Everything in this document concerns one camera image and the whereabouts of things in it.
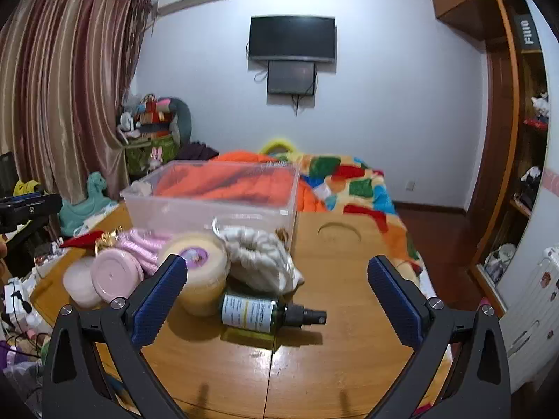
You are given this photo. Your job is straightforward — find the gold ornament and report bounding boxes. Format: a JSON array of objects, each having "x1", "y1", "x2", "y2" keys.
[{"x1": 94, "y1": 230, "x2": 122, "y2": 254}]

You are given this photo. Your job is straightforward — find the stack of colourful boxes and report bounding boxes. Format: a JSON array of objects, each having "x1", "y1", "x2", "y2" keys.
[{"x1": 133, "y1": 96, "x2": 173, "y2": 138}]

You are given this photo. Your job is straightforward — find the white round jar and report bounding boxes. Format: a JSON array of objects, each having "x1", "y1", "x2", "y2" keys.
[{"x1": 62, "y1": 257, "x2": 103, "y2": 308}]

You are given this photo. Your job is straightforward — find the striped pink brown curtain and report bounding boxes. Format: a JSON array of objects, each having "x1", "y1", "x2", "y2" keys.
[{"x1": 0, "y1": 0, "x2": 153, "y2": 232}]

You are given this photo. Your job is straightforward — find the wooden desk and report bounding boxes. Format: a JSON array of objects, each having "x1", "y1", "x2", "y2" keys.
[{"x1": 26, "y1": 201, "x2": 455, "y2": 419}]

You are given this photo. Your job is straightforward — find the white drawstring pouch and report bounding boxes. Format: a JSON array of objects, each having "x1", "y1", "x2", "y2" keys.
[{"x1": 212, "y1": 217, "x2": 305, "y2": 295}]

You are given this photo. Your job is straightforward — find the black wall television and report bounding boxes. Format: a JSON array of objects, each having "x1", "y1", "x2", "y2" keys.
[{"x1": 249, "y1": 16, "x2": 337, "y2": 63}]

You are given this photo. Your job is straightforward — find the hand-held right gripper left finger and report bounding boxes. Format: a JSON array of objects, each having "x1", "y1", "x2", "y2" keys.
[{"x1": 41, "y1": 253, "x2": 188, "y2": 419}]

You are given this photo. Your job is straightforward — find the wooden wardrobe shelf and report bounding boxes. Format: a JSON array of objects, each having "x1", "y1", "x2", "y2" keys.
[{"x1": 428, "y1": 0, "x2": 551, "y2": 315}]

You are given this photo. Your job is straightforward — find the white power strip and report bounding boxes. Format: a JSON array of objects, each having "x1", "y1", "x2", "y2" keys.
[{"x1": 4, "y1": 279, "x2": 32, "y2": 315}]

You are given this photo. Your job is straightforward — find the cream round jar purple label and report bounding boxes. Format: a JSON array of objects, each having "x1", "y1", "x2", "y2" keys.
[{"x1": 157, "y1": 232, "x2": 231, "y2": 317}]

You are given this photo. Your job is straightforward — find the small white fan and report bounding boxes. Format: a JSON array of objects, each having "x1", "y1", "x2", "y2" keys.
[{"x1": 118, "y1": 112, "x2": 136, "y2": 142}]

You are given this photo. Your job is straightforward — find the pink round tin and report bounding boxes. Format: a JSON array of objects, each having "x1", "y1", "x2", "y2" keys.
[{"x1": 91, "y1": 249, "x2": 145, "y2": 304}]

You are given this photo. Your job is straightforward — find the dark purple cloth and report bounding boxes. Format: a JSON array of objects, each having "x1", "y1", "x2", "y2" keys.
[{"x1": 179, "y1": 141, "x2": 219, "y2": 162}]

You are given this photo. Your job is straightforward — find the clear plastic storage box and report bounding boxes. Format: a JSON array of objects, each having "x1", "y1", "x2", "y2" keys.
[{"x1": 120, "y1": 160, "x2": 302, "y2": 254}]

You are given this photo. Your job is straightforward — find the yellow curved cushion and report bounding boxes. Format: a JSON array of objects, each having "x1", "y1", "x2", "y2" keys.
[{"x1": 261, "y1": 138, "x2": 302, "y2": 162}]

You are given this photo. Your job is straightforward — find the small wall monitor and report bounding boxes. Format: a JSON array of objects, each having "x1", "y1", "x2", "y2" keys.
[{"x1": 267, "y1": 60, "x2": 316, "y2": 96}]

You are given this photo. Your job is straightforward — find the pink striped knit cloth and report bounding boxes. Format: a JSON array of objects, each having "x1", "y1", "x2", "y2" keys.
[{"x1": 114, "y1": 227, "x2": 173, "y2": 275}]

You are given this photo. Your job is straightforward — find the orange padded jacket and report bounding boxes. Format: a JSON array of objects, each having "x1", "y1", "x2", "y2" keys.
[{"x1": 153, "y1": 150, "x2": 328, "y2": 214}]

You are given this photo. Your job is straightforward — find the teal rocking horse toy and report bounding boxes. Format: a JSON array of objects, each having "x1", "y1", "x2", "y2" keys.
[{"x1": 59, "y1": 172, "x2": 114, "y2": 236}]

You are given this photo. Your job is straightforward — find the green spray bottle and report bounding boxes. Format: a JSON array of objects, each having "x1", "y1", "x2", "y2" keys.
[{"x1": 219, "y1": 293, "x2": 328, "y2": 332}]

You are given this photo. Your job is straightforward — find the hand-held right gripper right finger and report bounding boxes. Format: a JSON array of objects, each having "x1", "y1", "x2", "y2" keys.
[{"x1": 367, "y1": 254, "x2": 511, "y2": 419}]

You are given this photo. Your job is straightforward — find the yellow cloth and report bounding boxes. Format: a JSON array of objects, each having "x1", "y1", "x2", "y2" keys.
[{"x1": 13, "y1": 179, "x2": 42, "y2": 197}]

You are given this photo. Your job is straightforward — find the colourful patchwork blanket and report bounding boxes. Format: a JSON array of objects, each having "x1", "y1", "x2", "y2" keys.
[{"x1": 301, "y1": 154, "x2": 431, "y2": 289}]

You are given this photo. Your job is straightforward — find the green fabric storage box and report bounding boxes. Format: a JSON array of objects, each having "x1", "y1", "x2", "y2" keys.
[{"x1": 124, "y1": 135, "x2": 180, "y2": 175}]

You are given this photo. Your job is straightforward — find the red cloth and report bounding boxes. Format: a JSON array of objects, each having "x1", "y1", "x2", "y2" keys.
[{"x1": 59, "y1": 233, "x2": 103, "y2": 249}]

